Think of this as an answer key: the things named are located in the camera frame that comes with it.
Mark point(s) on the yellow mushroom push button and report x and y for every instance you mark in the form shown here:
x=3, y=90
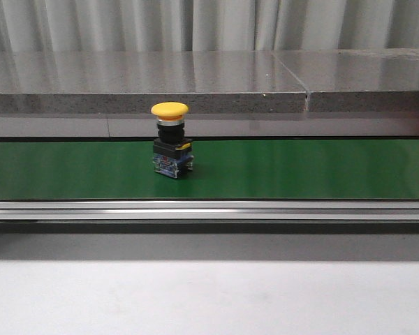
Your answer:
x=172, y=150

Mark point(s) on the green conveyor belt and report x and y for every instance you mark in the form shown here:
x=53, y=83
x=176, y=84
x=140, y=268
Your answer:
x=223, y=169

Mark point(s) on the grey speckled stone counter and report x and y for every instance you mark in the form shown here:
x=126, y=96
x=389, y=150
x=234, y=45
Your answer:
x=345, y=93

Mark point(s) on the white pleated curtain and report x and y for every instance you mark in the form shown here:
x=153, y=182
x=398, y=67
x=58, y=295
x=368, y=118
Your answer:
x=207, y=25

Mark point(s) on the aluminium conveyor frame rail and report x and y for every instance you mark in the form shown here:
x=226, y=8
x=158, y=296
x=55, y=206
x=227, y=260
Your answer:
x=206, y=216

